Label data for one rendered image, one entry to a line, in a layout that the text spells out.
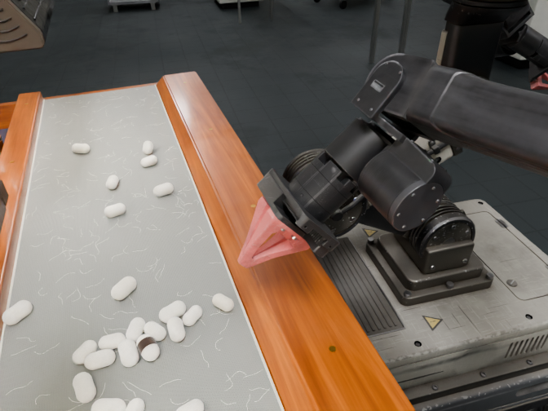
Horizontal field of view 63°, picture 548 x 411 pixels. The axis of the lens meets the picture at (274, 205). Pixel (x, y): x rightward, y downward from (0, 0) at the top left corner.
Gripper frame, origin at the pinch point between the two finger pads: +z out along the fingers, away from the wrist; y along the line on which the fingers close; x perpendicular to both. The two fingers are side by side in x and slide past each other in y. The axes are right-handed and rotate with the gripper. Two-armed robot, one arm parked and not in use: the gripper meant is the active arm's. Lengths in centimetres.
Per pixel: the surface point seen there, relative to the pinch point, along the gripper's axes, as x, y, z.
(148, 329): -0.6, -2.7, 15.7
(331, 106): 144, -217, -38
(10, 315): -11.3, -10.9, 27.8
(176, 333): 1.3, -0.7, 13.1
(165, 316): 0.8, -3.8, 13.9
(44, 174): -9, -50, 28
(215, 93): 101, -270, 13
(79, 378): -6.1, 1.9, 21.4
